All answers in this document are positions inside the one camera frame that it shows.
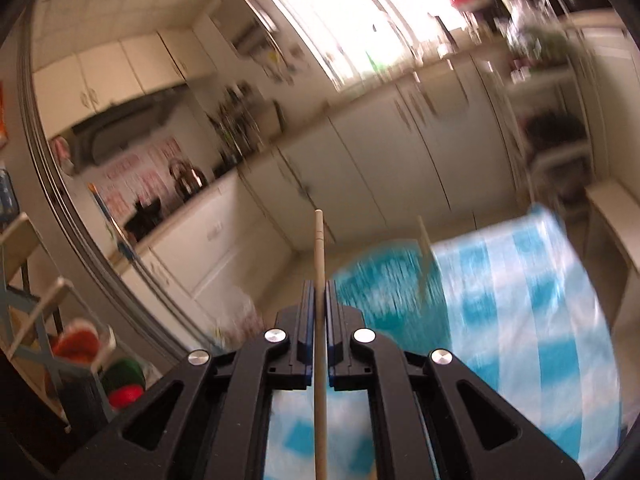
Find black range hood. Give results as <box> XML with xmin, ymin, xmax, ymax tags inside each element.
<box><xmin>70</xmin><ymin>85</ymin><xmax>198</xmax><ymax>171</ymax></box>

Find grey wall water heater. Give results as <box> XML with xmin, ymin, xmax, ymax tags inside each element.
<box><xmin>212</xmin><ymin>7</ymin><xmax>281</xmax><ymax>61</ymax></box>

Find pink wall poster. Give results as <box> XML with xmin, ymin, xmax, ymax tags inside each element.
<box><xmin>95</xmin><ymin>137</ymin><xmax>182</xmax><ymax>213</ymax></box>

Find bag of green vegetables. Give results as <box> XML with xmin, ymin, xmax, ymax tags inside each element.
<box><xmin>520</xmin><ymin>20</ymin><xmax>576</xmax><ymax>63</ymax></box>

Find blue checked plastic tablecloth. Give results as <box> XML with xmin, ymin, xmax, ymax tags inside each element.
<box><xmin>262</xmin><ymin>204</ymin><xmax>623</xmax><ymax>480</ymax></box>

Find wall utensil rack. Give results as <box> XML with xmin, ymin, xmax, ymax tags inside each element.
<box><xmin>207</xmin><ymin>85</ymin><xmax>281</xmax><ymax>166</ymax></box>

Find green red plush toy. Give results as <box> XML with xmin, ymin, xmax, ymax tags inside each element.
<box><xmin>97</xmin><ymin>357</ymin><xmax>148</xmax><ymax>411</ymax></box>

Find steel kettle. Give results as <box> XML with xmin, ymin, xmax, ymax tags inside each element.
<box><xmin>169</xmin><ymin>158</ymin><xmax>208</xmax><ymax>197</ymax></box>

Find light wooden chopstick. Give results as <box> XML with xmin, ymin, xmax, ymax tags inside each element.
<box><xmin>313</xmin><ymin>208</ymin><xmax>329</xmax><ymax>480</ymax></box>
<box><xmin>416</xmin><ymin>215</ymin><xmax>435</xmax><ymax>306</ymax></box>

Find black pan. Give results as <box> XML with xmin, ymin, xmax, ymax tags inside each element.
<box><xmin>522</xmin><ymin>112</ymin><xmax>586</xmax><ymax>153</ymax></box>

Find cream rack with blue braces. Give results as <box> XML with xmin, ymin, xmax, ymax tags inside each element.
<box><xmin>0</xmin><ymin>212</ymin><xmax>118</xmax><ymax>431</ymax></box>

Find grey sliding door frame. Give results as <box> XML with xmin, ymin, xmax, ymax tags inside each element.
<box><xmin>17</xmin><ymin>0</ymin><xmax>221</xmax><ymax>356</ymax></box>

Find floral plastic bag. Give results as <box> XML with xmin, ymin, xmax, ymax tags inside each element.
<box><xmin>212</xmin><ymin>300</ymin><xmax>266</xmax><ymax>348</ymax></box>

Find kitchen window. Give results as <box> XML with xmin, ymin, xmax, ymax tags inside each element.
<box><xmin>260</xmin><ymin>0</ymin><xmax>471</xmax><ymax>91</ymax></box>

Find blue u-shaped packaged item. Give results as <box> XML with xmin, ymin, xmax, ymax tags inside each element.
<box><xmin>0</xmin><ymin>167</ymin><xmax>17</xmax><ymax>221</ymax></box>

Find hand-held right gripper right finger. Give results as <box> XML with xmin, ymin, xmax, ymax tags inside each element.
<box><xmin>325</xmin><ymin>280</ymin><xmax>585</xmax><ymax>480</ymax></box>

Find white wall cabinets above hood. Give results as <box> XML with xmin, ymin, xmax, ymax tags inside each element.
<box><xmin>32</xmin><ymin>25</ymin><xmax>218</xmax><ymax>126</ymax></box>

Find white stove drawer cabinet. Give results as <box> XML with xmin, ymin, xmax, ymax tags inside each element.
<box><xmin>117</xmin><ymin>172</ymin><xmax>293</xmax><ymax>321</ymax></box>

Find white sink base cabinet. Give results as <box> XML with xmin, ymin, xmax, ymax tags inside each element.
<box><xmin>240</xmin><ymin>45</ymin><xmax>531</xmax><ymax>251</ymax></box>

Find orange paper bag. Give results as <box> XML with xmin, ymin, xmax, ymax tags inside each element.
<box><xmin>0</xmin><ymin>80</ymin><xmax>11</xmax><ymax>146</ymax></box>

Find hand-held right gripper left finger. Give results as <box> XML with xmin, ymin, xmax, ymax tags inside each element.
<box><xmin>57</xmin><ymin>280</ymin><xmax>318</xmax><ymax>480</ymax></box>

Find teal perforated plastic basket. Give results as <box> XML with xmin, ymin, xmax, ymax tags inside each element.
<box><xmin>334</xmin><ymin>242</ymin><xmax>453</xmax><ymax>361</ymax></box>

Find white step stool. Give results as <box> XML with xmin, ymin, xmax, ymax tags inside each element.
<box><xmin>585</xmin><ymin>180</ymin><xmax>640</xmax><ymax>286</ymax></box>

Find white trolley rack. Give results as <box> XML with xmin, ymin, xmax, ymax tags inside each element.
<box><xmin>502</xmin><ymin>55</ymin><xmax>601</xmax><ymax>211</ymax></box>

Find orange plush toy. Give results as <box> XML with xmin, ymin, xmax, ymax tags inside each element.
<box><xmin>50</xmin><ymin>322</ymin><xmax>101</xmax><ymax>361</ymax></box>

